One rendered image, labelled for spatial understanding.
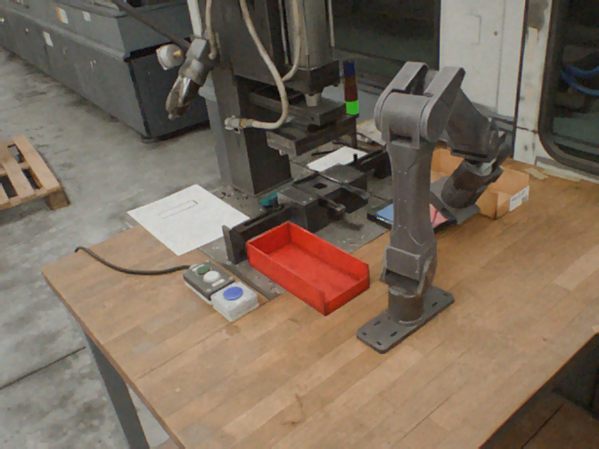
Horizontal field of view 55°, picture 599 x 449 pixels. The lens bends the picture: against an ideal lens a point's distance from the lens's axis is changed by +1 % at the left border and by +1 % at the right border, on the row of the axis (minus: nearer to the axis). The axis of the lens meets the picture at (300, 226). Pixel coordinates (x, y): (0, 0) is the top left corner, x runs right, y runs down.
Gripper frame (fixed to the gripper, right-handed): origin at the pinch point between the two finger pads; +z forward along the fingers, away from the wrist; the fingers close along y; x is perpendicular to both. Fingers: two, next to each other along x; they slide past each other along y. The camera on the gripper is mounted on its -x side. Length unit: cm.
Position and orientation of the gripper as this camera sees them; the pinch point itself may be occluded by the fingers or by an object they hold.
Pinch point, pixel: (434, 223)
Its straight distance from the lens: 127.4
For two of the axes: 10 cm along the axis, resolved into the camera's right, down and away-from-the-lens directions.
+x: -7.7, 3.9, -5.1
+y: -6.0, -7.2, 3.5
